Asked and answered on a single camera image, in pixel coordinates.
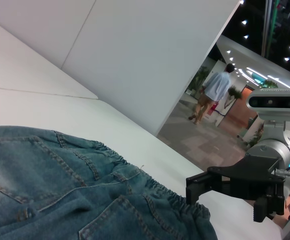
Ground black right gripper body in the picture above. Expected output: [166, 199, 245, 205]
[206, 152, 286, 216]

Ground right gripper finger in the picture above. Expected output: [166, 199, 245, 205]
[253, 196, 273, 223]
[186, 171, 233, 206]

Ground blue denim shorts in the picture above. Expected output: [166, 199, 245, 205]
[0, 125, 218, 240]

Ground green potted plant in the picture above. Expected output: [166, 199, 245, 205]
[228, 85, 243, 101]
[261, 79, 278, 89]
[194, 66, 210, 99]
[247, 122, 265, 149]

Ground person in light blue shirt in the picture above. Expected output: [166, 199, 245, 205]
[188, 63, 233, 125]

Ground grey green pillar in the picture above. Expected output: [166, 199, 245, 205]
[261, 0, 282, 60]

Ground silver right arm cable connector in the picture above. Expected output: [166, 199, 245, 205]
[274, 165, 290, 180]

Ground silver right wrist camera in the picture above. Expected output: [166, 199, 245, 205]
[246, 87, 290, 121]

